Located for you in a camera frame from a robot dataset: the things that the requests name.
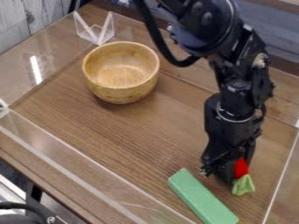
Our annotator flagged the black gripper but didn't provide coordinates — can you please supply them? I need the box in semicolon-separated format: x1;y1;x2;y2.
200;94;264;185

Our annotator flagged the red plush strawberry green stem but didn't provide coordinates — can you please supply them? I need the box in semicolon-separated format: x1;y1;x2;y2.
231;158;256;196

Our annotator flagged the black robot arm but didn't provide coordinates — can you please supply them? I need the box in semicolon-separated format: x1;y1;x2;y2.
158;0;275;185

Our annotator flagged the green rectangular block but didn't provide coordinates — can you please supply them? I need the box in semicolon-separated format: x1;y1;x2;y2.
167;168;239;224

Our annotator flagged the wooden bowl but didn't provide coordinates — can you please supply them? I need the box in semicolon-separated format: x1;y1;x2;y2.
82;41;160;104

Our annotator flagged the clear acrylic front panel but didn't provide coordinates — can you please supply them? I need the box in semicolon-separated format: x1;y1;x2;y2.
0;108;196;224

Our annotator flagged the black cable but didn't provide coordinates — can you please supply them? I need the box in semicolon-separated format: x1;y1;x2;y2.
130;0;203;68

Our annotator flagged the black device with cable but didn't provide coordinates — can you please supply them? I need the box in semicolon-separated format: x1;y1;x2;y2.
0;201;68;224

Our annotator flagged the clear acrylic corner bracket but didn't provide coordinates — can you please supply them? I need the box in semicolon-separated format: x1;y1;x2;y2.
72;11;115;46

